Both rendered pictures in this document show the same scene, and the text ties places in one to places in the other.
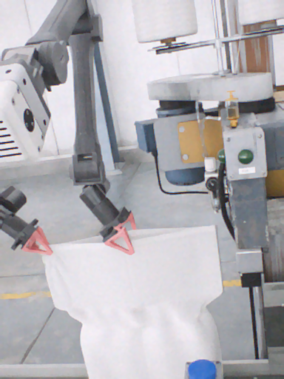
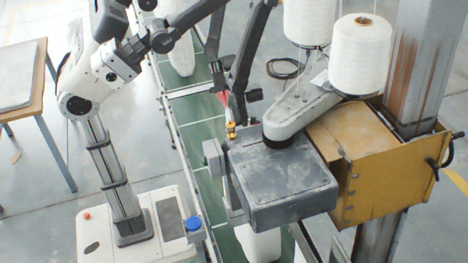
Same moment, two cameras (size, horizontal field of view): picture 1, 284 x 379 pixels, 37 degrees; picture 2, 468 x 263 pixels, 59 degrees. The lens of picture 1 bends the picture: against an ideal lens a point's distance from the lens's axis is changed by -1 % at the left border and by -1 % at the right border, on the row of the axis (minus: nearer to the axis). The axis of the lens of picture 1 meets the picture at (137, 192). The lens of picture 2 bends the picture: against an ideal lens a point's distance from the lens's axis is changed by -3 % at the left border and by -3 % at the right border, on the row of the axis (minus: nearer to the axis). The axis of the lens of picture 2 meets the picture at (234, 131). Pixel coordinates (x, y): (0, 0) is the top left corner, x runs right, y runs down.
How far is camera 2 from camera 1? 1.32 m
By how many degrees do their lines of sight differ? 59
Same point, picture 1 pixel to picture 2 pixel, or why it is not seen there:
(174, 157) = not seen: hidden behind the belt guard
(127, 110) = not seen: outside the picture
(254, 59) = (395, 90)
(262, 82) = (267, 129)
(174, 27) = (290, 35)
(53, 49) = (152, 39)
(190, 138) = not seen: hidden behind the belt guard
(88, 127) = (238, 61)
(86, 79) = (248, 30)
